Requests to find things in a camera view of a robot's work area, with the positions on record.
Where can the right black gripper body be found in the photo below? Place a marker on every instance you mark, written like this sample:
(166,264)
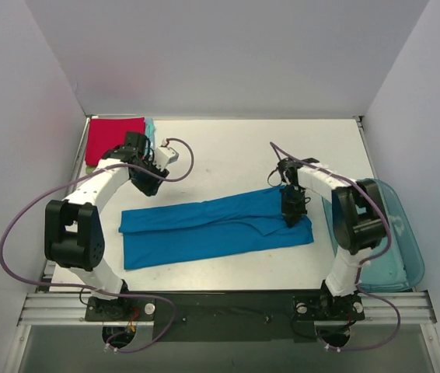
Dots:
(294,207)

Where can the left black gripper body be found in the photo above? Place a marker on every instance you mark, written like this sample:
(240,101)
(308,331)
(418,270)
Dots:
(150,180)

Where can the blue t shirt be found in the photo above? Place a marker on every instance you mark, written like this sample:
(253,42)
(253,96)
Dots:
(242,223)

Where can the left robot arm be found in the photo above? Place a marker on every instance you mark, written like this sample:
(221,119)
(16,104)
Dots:
(73,234)

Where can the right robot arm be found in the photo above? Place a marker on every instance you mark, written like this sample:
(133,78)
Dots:
(359,222)

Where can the folded light teal t shirt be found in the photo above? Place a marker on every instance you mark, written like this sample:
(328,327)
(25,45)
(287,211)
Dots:
(150,128)

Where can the translucent blue plastic bin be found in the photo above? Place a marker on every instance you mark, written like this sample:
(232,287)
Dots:
(395,265)

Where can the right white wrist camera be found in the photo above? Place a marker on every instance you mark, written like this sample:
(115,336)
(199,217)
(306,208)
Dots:
(284,170)

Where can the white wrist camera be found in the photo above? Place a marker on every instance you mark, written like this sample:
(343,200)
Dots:
(284,170)
(164,156)

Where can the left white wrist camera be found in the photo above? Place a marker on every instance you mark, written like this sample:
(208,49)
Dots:
(164,156)

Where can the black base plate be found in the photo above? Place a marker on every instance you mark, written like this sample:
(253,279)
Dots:
(227,316)

